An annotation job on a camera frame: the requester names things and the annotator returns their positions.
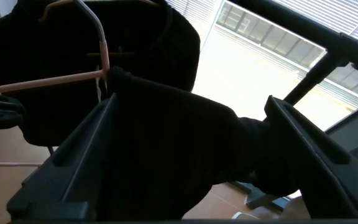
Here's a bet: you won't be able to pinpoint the pink clothes hanger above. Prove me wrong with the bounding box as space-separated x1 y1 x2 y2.
0 0 111 97
38 0 161 58

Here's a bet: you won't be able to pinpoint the black clothes rack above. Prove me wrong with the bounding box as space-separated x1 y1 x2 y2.
47 0 358 212

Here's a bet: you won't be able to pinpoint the black shorts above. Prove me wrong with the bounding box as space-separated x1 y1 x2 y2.
0 0 201 147

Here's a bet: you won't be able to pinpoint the black garment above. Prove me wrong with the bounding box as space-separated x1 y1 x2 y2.
98 65 301 220

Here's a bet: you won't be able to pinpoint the window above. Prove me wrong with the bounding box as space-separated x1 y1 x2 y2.
166 0 358 175

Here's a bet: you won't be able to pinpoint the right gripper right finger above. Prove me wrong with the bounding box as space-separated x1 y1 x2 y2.
264 95 358 218

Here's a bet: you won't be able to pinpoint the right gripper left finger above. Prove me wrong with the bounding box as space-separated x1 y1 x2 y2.
6 93 119 221

